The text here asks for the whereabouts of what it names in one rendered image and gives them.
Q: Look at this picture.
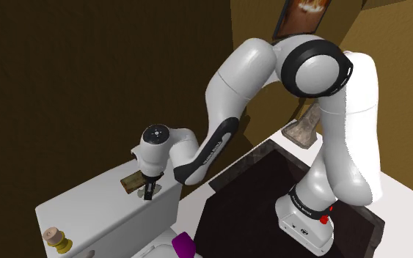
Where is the brown rectangular block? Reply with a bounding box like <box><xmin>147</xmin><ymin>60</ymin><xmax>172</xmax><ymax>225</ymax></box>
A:
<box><xmin>120</xmin><ymin>171</ymin><xmax>147</xmax><ymax>195</ymax></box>

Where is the purple cup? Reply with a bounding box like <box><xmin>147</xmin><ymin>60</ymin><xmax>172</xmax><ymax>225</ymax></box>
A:
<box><xmin>171</xmin><ymin>231</ymin><xmax>197</xmax><ymax>258</ymax></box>

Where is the dark robot stand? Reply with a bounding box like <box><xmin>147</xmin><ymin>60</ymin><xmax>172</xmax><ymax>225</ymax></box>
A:
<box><xmin>193</xmin><ymin>139</ymin><xmax>386</xmax><ymax>258</ymax></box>

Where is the yellow jar with beige lid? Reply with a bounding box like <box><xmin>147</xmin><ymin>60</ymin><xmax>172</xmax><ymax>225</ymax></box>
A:
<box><xmin>42</xmin><ymin>226</ymin><xmax>74</xmax><ymax>255</ymax></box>

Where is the grey brown tapered object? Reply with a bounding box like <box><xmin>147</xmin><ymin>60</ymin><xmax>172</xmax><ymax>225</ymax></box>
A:
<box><xmin>280</xmin><ymin>101</ymin><xmax>324</xmax><ymax>150</ymax></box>

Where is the framed wall picture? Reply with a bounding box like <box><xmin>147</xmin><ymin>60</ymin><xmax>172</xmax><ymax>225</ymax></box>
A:
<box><xmin>271</xmin><ymin>0</ymin><xmax>333</xmax><ymax>41</ymax></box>

